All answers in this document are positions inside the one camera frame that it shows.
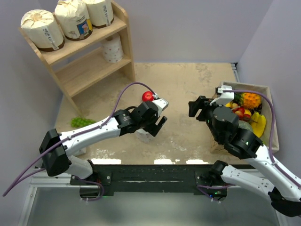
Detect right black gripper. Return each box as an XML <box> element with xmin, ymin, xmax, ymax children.
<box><xmin>188</xmin><ymin>95</ymin><xmax>225</xmax><ymax>141</ymax></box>

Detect floral paper towel roll back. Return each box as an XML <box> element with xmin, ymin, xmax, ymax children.
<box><xmin>135</xmin><ymin>129</ymin><xmax>154</xmax><ymax>143</ymax></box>

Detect white paper towel roll front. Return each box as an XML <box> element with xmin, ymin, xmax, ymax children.
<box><xmin>101</xmin><ymin>33</ymin><xmax>124</xmax><ymax>63</ymax></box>

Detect paper roll plain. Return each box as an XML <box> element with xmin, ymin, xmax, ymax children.
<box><xmin>83</xmin><ymin>0</ymin><xmax>114</xmax><ymax>28</ymax></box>

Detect paper roll cartoon label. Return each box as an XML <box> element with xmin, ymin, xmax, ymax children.
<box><xmin>55</xmin><ymin>0</ymin><xmax>93</xmax><ymax>41</ymax></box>

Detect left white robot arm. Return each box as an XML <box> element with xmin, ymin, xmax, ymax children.
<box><xmin>39</xmin><ymin>98</ymin><xmax>169</xmax><ymax>185</ymax></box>

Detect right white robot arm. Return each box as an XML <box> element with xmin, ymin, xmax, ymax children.
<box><xmin>189</xmin><ymin>96</ymin><xmax>301</xmax><ymax>217</ymax></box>

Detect wooden three-tier shelf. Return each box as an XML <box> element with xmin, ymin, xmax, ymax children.
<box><xmin>19</xmin><ymin>1</ymin><xmax>135</xmax><ymax>116</ymax></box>

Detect red apple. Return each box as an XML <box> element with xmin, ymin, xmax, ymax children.
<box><xmin>142</xmin><ymin>91</ymin><xmax>155</xmax><ymax>102</ymax></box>

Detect green melon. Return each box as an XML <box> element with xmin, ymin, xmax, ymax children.
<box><xmin>238</xmin><ymin>121</ymin><xmax>253</xmax><ymax>132</ymax></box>

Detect red cherries cluster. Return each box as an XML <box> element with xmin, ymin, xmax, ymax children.
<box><xmin>231</xmin><ymin>103</ymin><xmax>252</xmax><ymax>121</ymax></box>

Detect pineapple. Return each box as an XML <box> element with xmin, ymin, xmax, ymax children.
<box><xmin>233</xmin><ymin>92</ymin><xmax>261</xmax><ymax>110</ymax></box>

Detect yellow bananas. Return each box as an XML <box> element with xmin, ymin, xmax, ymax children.
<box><xmin>250</xmin><ymin>112</ymin><xmax>267</xmax><ymax>138</ymax></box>

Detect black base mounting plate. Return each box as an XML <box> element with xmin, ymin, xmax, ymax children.
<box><xmin>70</xmin><ymin>165</ymin><xmax>228</xmax><ymax>201</ymax></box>

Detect wicker basket with liner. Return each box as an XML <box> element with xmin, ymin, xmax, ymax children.
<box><xmin>210</xmin><ymin>80</ymin><xmax>280</xmax><ymax>155</ymax></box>

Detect green grapes bunch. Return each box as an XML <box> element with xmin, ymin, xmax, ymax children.
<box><xmin>71</xmin><ymin>117</ymin><xmax>96</xmax><ymax>128</ymax></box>

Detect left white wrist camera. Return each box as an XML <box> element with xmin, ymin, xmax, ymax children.
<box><xmin>152</xmin><ymin>93</ymin><xmax>169</xmax><ymax>116</ymax></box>

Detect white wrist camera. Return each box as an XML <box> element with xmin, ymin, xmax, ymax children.
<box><xmin>152</xmin><ymin>93</ymin><xmax>169</xmax><ymax>116</ymax></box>
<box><xmin>210</xmin><ymin>85</ymin><xmax>234</xmax><ymax>106</ymax></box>

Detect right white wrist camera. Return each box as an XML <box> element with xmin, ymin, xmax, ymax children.
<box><xmin>210</xmin><ymin>85</ymin><xmax>234</xmax><ymax>106</ymax></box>

